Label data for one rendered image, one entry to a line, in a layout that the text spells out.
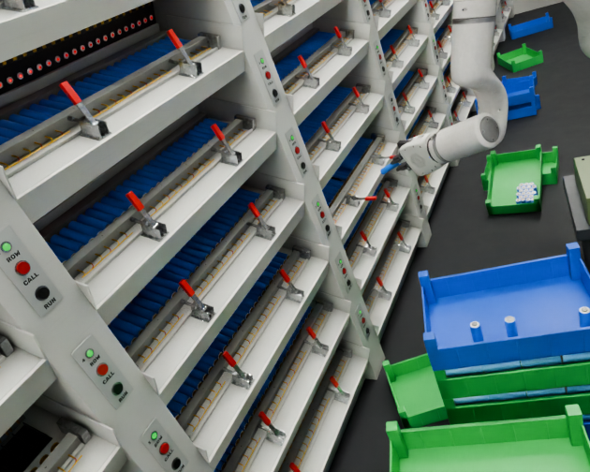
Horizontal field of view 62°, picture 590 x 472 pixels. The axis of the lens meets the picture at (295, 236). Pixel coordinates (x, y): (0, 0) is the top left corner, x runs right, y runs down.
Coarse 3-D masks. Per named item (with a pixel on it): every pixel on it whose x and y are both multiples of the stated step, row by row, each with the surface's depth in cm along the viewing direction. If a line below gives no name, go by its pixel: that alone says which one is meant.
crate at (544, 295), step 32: (576, 256) 92; (448, 288) 103; (480, 288) 102; (512, 288) 99; (544, 288) 96; (576, 288) 93; (448, 320) 98; (480, 320) 95; (544, 320) 90; (576, 320) 87; (448, 352) 87; (480, 352) 85; (512, 352) 84; (544, 352) 83; (576, 352) 82
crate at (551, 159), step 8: (552, 152) 221; (488, 160) 234; (544, 160) 225; (552, 160) 223; (488, 168) 235; (544, 168) 222; (552, 168) 206; (480, 176) 221; (488, 176) 233; (544, 176) 209; (552, 176) 208; (544, 184) 211
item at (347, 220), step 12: (372, 132) 183; (384, 132) 181; (396, 132) 179; (396, 144) 181; (372, 168) 169; (360, 180) 163; (372, 180) 163; (360, 192) 158; (372, 192) 162; (360, 204) 153; (336, 216) 148; (348, 216) 148; (360, 216) 155; (336, 228) 137; (348, 228) 144
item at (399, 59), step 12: (396, 24) 224; (408, 24) 222; (420, 24) 220; (384, 36) 215; (396, 36) 215; (408, 36) 217; (420, 36) 221; (384, 48) 203; (396, 48) 204; (408, 48) 208; (420, 48) 213; (396, 60) 192; (408, 60) 198; (396, 72) 188; (396, 84) 187
